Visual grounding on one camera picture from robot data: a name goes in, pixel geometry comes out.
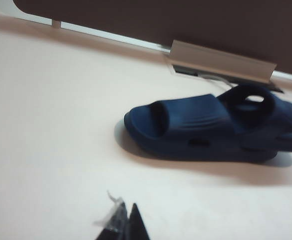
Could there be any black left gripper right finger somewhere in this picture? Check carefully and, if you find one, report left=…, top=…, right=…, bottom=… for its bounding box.
left=127, top=202, right=151, bottom=240

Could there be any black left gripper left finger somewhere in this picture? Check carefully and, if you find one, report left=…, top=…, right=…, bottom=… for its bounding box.
left=95, top=202, right=128, bottom=240

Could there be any blue rubber slipper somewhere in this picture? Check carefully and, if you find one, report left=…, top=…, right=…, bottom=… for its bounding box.
left=215, top=84, right=292, bottom=153
left=124, top=93, right=278, bottom=165

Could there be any brown desk partition panel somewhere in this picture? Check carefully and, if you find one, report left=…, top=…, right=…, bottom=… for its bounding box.
left=12, top=0, right=292, bottom=77

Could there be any metal table bracket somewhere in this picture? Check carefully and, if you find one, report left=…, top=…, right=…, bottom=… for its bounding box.
left=169, top=39, right=285, bottom=94

